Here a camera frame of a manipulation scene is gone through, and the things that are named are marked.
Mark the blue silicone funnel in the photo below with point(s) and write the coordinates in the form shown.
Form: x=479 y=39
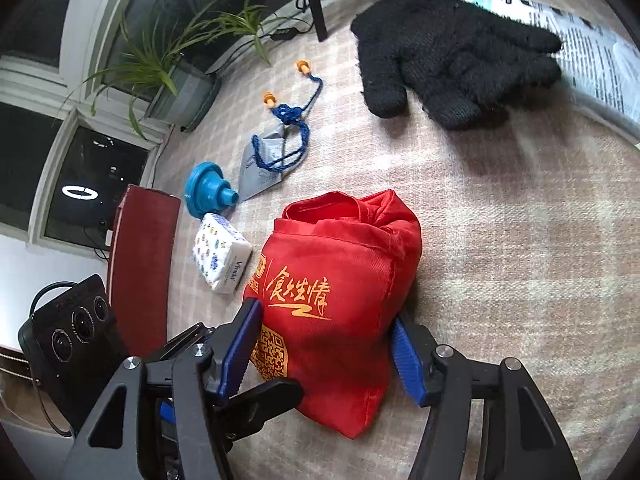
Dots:
x=202 y=185

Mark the green spider plant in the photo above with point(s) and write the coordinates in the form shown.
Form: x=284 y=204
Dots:
x=142 y=62

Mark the grey-green plastic plant pot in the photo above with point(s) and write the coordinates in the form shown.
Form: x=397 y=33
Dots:
x=187 y=95

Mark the white window frame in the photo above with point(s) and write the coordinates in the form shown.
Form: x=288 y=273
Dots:
x=95 y=10

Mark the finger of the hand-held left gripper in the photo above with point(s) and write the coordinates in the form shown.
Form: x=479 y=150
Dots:
x=270 y=397

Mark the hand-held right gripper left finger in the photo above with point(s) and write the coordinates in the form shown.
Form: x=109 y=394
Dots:
x=240 y=345

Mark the black knit glove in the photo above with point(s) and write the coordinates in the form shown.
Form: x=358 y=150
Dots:
x=440 y=45

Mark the printed paper leaflet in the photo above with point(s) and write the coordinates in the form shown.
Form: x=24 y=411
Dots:
x=600 y=60

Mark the patterned white tissue pack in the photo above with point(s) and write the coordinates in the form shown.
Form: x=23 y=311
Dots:
x=220 y=250

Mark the grey foil sachet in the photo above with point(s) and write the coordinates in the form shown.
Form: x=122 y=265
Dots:
x=255 y=175

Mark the black light stand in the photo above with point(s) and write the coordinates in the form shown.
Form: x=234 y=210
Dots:
x=315 y=5

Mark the dark red cardboard box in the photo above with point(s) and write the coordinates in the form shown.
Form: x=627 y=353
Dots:
x=145 y=260

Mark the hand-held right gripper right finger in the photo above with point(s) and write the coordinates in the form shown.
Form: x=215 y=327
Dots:
x=405 y=360

